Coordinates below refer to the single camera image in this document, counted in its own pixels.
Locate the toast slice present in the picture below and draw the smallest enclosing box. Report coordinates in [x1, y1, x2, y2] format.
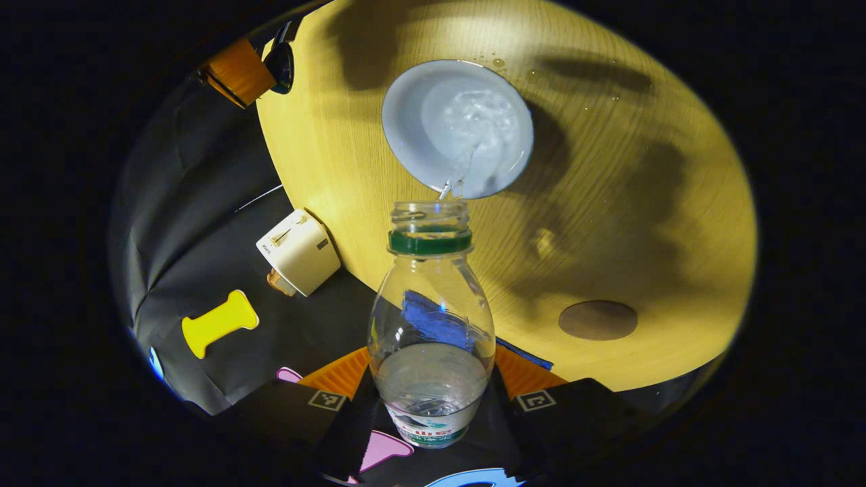
[267, 269, 298, 298]

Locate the blue towel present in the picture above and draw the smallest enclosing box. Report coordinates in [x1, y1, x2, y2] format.
[401, 289, 555, 371]

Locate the white toaster cable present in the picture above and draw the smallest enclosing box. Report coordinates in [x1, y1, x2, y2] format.
[235, 183, 285, 212]

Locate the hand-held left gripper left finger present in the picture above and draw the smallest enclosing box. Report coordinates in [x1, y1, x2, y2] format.
[210, 347, 381, 482]

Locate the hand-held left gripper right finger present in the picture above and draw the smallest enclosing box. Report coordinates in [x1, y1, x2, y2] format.
[488, 345, 647, 478]

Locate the clear plastic water bottle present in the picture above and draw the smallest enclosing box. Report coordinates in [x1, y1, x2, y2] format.
[367, 201, 497, 449]

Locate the dark teacup lid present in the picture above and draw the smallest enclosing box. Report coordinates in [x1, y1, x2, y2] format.
[263, 41, 296, 95]

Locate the black backdrop cloth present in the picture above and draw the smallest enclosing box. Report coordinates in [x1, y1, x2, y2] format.
[112, 14, 562, 487]

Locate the white teacup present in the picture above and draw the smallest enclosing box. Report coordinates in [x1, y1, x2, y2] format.
[382, 59, 535, 200]

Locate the round brown coaster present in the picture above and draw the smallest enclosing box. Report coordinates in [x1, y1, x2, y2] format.
[558, 300, 639, 342]

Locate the white toaster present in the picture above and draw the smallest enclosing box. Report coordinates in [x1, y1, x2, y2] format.
[256, 208, 342, 298]

